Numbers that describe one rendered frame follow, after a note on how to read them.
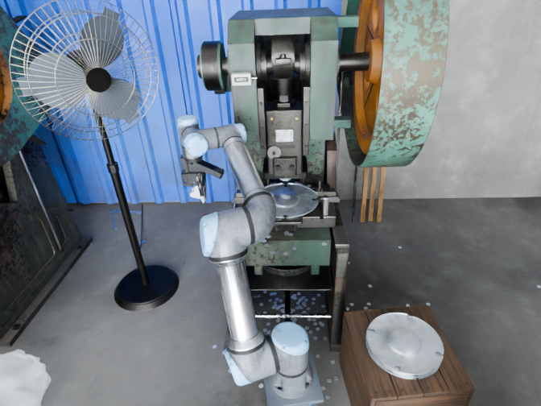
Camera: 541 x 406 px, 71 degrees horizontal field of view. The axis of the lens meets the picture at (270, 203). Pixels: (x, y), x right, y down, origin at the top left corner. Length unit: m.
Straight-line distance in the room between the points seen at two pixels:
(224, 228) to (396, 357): 0.89
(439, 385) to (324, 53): 1.26
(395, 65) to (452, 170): 2.16
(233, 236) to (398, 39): 0.73
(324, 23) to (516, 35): 1.84
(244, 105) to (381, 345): 1.08
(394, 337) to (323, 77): 1.05
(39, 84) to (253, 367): 1.33
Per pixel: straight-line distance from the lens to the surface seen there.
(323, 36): 1.45
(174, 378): 2.05
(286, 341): 1.23
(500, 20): 3.04
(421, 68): 1.24
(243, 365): 1.21
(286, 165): 1.60
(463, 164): 3.31
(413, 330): 1.72
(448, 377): 1.66
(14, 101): 2.25
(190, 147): 1.31
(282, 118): 1.55
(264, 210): 1.10
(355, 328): 1.71
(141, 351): 2.19
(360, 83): 1.89
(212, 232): 1.05
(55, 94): 1.80
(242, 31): 1.47
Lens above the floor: 1.65
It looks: 32 degrees down
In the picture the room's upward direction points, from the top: 3 degrees counter-clockwise
